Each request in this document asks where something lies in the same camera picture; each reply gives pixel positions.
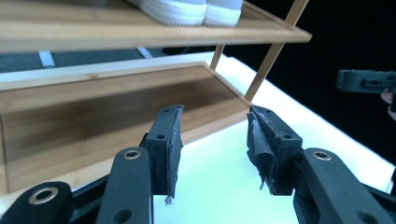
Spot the wooden three-tier shoe rack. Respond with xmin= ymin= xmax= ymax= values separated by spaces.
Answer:
xmin=0 ymin=0 xmax=313 ymax=197

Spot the white table mat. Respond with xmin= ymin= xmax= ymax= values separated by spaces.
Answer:
xmin=0 ymin=50 xmax=396 ymax=224

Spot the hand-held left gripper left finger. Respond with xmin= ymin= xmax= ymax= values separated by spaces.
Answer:
xmin=144 ymin=104 xmax=186 ymax=205

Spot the beige white sneaker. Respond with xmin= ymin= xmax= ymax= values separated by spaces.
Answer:
xmin=125 ymin=0 xmax=208 ymax=27
xmin=202 ymin=0 xmax=244 ymax=28

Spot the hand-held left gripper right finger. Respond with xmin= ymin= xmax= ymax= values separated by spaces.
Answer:
xmin=246 ymin=105 xmax=304 ymax=197

